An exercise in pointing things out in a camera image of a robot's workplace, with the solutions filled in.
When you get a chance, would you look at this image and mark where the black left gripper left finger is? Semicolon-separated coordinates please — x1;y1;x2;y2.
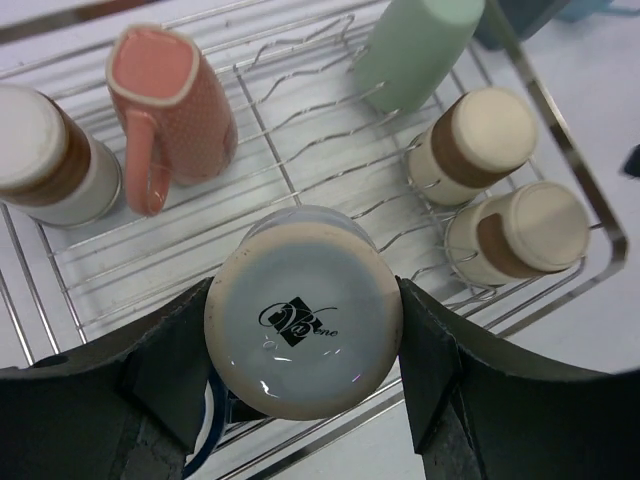
1;279;211;479

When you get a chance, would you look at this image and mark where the cream brown cup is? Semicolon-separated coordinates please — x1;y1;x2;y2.
406;87;538;206
444;181;590;286
1;83;122;228

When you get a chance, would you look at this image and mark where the cream brown cup front right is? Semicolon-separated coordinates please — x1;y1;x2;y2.
444;181;590;286

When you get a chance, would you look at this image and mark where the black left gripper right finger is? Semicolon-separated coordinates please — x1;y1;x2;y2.
399;279;639;479

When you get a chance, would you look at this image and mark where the mint green cup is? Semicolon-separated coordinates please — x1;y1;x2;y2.
353;0;485;113

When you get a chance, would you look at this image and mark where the pale blue grey cup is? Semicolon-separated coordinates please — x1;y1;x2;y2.
204;205;403;421

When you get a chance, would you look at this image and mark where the cream brown cup middle right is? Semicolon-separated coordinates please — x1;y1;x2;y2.
406;87;538;206

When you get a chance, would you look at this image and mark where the chrome wire dish rack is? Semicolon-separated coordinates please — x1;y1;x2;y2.
1;1;627;366

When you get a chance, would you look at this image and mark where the light blue mug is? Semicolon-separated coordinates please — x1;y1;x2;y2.
555;0;639;23

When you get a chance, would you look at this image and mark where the cream brown cup back left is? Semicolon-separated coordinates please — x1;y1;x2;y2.
1;83;122;228

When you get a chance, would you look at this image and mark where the pink dotted mug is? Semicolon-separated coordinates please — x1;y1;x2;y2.
105;24;238;216

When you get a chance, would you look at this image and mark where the dark teal grey mug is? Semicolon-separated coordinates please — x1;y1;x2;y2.
474;0;569;50

